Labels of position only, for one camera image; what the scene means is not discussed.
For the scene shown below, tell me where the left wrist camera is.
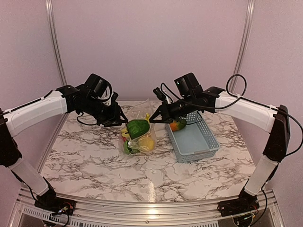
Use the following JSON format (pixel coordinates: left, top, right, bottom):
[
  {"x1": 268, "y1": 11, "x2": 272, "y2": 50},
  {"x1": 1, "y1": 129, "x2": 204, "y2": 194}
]
[{"x1": 109, "y1": 91, "x2": 118, "y2": 105}]

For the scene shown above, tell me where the yellow toy lemon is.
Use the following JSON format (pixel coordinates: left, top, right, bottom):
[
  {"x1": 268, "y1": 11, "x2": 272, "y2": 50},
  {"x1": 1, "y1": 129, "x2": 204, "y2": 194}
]
[{"x1": 138, "y1": 137, "x2": 156, "y2": 152}]

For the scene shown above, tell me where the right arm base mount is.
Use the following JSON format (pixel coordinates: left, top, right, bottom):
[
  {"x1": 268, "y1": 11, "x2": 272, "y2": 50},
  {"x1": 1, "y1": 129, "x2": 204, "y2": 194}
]
[{"x1": 217, "y1": 197, "x2": 260, "y2": 217}]

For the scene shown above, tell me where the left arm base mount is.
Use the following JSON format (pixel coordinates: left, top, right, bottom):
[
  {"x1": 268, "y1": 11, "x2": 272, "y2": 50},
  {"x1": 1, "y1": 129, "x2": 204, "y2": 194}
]
[{"x1": 34, "y1": 197, "x2": 76, "y2": 216}]

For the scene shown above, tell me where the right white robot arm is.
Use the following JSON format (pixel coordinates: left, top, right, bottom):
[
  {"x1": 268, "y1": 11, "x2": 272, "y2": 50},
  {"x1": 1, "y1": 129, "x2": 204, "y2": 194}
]
[{"x1": 150, "y1": 73, "x2": 290, "y2": 212}]

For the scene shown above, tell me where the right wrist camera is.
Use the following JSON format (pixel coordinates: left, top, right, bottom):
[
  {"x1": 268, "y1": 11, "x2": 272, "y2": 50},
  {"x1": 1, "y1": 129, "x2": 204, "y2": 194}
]
[{"x1": 153, "y1": 87, "x2": 173, "y2": 104}]

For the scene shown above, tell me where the dark green toy avocado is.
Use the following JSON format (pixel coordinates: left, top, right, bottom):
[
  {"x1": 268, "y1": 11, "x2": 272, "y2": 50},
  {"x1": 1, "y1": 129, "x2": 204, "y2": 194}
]
[{"x1": 126, "y1": 119, "x2": 150, "y2": 140}]

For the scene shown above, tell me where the yellow toy banana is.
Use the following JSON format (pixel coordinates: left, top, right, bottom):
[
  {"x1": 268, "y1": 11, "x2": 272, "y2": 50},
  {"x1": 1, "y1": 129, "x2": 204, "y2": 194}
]
[{"x1": 121, "y1": 113, "x2": 150, "y2": 139}]

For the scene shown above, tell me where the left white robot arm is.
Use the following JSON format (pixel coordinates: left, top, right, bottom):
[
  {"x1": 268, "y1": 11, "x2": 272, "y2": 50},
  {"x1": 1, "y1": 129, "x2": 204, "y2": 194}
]
[{"x1": 0, "y1": 74, "x2": 127, "y2": 210}]

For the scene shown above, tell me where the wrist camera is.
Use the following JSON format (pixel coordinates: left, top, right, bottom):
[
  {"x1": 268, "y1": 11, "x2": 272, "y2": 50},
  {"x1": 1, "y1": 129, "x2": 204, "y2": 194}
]
[
  {"x1": 109, "y1": 91, "x2": 118, "y2": 105},
  {"x1": 153, "y1": 87, "x2": 173, "y2": 104}
]

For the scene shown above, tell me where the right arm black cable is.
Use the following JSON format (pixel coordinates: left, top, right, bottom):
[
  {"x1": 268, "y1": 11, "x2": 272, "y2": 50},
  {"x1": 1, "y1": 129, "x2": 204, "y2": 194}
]
[{"x1": 160, "y1": 74, "x2": 303, "y2": 157}]

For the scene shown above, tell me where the aluminium frame post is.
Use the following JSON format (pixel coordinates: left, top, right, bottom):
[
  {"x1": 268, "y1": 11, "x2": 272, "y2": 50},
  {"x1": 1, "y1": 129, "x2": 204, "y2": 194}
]
[
  {"x1": 45, "y1": 0, "x2": 67, "y2": 86},
  {"x1": 228, "y1": 0, "x2": 256, "y2": 93}
]

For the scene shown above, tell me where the orange green toy mango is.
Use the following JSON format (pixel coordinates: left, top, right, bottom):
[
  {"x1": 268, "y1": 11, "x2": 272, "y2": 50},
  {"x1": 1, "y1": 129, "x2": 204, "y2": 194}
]
[{"x1": 169, "y1": 119, "x2": 187, "y2": 131}]

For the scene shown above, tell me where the front aluminium rail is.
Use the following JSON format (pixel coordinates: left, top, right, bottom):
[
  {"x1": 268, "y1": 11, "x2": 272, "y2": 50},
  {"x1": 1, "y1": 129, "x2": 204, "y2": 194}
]
[{"x1": 9, "y1": 188, "x2": 284, "y2": 227}]

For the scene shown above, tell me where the clear zip top bag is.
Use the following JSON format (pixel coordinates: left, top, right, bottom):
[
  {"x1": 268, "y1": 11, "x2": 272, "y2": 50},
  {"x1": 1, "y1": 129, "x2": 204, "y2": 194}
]
[{"x1": 119, "y1": 99, "x2": 157, "y2": 156}]

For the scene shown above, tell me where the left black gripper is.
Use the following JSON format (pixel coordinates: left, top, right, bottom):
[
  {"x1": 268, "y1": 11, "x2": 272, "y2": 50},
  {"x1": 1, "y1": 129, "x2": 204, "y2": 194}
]
[{"x1": 83, "y1": 96, "x2": 128, "y2": 127}]

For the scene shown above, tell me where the right aluminium frame post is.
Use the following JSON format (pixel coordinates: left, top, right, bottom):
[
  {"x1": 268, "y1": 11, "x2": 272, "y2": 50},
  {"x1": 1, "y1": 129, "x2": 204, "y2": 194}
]
[{"x1": 228, "y1": 0, "x2": 256, "y2": 93}]

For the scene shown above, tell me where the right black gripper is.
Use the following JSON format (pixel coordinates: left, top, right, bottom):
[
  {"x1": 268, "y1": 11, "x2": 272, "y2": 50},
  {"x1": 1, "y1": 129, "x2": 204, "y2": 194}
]
[{"x1": 149, "y1": 94, "x2": 196, "y2": 123}]

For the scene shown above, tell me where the left aluminium frame post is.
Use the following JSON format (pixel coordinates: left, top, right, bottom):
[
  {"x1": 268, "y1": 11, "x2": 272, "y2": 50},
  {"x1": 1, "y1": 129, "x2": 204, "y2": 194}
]
[{"x1": 45, "y1": 0, "x2": 67, "y2": 86}]

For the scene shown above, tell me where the green toy watermelon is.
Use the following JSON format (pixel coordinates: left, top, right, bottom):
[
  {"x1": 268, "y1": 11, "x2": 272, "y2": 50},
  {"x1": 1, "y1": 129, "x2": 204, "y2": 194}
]
[{"x1": 123, "y1": 140, "x2": 133, "y2": 155}]

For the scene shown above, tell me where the grey plastic basket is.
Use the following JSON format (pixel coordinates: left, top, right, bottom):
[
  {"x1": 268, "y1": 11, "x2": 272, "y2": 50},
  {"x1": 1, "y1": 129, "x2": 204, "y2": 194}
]
[{"x1": 166, "y1": 112, "x2": 220, "y2": 163}]

